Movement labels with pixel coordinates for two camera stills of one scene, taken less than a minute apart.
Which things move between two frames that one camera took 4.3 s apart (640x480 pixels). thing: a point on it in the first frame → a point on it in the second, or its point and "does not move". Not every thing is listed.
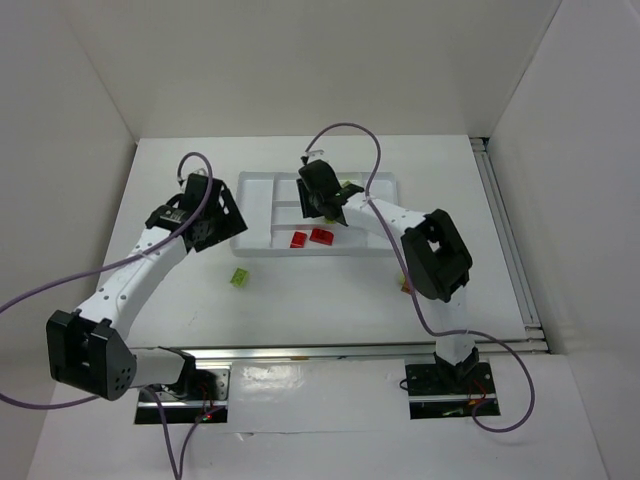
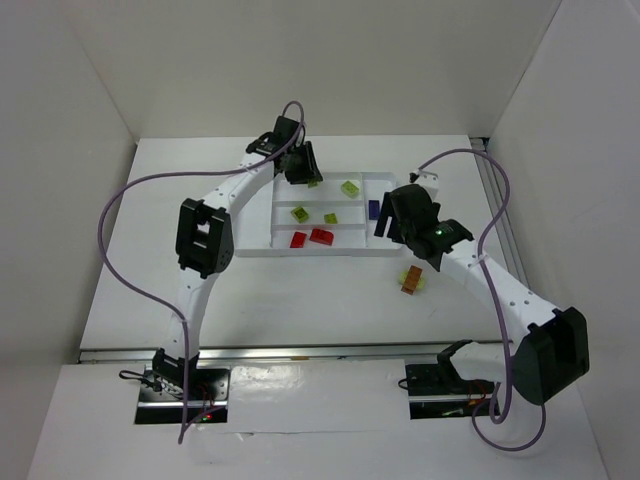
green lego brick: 240,277 → 299,214
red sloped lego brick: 322,236 does not move
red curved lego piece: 298,240 does not move
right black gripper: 310,198 → 393,220
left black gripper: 228,211 → 305,166
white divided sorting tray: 270,204 does not move
